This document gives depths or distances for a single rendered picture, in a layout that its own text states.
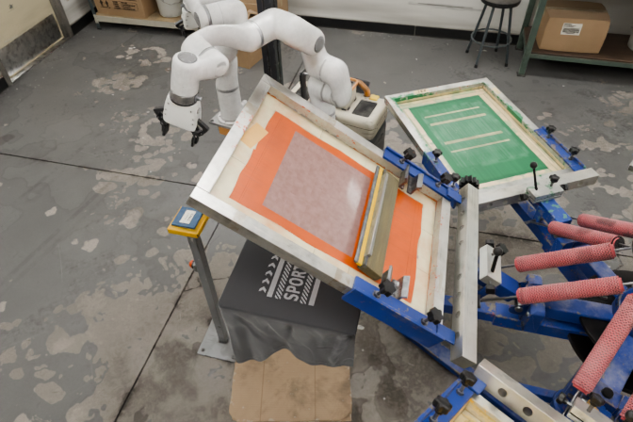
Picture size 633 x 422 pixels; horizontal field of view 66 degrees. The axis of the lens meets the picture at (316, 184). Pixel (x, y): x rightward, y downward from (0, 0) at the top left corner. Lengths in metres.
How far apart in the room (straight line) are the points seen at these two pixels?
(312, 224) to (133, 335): 1.74
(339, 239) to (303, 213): 0.13
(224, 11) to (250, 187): 0.68
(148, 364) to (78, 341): 0.43
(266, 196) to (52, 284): 2.17
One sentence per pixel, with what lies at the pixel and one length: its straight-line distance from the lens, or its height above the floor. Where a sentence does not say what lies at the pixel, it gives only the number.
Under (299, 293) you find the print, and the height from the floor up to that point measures 0.95.
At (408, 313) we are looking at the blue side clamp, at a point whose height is 1.22.
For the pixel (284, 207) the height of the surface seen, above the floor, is 1.40.
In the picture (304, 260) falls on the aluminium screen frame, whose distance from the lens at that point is 1.28.
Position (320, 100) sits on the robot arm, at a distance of 1.86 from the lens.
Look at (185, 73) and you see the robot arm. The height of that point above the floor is 1.74.
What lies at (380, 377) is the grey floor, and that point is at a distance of 2.65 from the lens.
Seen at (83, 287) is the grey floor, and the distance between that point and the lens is 3.25.
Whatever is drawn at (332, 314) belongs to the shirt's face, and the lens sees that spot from 1.70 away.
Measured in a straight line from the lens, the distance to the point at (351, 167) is 1.63.
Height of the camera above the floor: 2.40
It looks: 44 degrees down
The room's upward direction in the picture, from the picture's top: 2 degrees counter-clockwise
